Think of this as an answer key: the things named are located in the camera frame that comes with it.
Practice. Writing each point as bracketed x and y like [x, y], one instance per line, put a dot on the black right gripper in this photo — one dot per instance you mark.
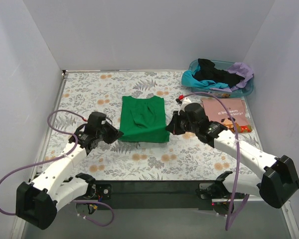
[176, 124]

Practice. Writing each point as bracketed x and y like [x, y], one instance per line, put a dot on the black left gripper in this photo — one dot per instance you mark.
[112, 133]

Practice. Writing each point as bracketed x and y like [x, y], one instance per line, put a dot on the green t shirt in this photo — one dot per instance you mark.
[143, 120]

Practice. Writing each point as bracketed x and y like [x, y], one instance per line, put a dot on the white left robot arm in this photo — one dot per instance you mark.
[38, 201]

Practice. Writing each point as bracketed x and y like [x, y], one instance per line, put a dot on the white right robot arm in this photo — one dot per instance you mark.
[274, 179]

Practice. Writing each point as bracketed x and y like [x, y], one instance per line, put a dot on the floral table cloth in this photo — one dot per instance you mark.
[184, 157]

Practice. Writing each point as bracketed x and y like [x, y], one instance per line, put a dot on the folded pink t shirt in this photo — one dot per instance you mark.
[237, 109]

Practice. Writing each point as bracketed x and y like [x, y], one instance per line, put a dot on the teal t shirt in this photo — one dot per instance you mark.
[188, 80]

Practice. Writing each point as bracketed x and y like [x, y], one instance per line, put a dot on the black t shirt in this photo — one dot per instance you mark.
[209, 72]

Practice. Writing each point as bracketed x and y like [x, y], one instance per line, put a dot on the teal plastic laundry basket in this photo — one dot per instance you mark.
[223, 65]

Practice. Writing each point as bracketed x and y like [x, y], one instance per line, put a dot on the lavender t shirt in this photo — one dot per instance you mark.
[242, 70]

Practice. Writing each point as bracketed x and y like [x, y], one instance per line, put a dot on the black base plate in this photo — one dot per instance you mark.
[158, 194]

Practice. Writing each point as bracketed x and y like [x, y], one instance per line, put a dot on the aluminium frame rail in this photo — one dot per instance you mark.
[272, 192]

